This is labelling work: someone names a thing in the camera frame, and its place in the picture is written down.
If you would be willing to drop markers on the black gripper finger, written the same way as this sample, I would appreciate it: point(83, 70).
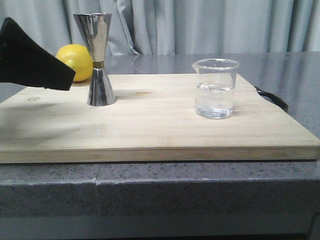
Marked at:
point(24, 62)

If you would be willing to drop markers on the yellow lemon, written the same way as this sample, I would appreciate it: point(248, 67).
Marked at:
point(77, 57)

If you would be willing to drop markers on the black cutting board handle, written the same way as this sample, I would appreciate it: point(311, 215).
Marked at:
point(273, 99)

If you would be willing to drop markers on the clear glass measuring beaker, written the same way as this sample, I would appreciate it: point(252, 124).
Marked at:
point(215, 87)

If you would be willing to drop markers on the wooden cutting board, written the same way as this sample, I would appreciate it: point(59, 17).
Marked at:
point(153, 119)

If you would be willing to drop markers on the steel hourglass jigger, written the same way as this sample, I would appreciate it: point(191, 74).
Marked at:
point(94, 29)

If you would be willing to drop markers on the grey curtain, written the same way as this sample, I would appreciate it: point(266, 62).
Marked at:
point(176, 27)

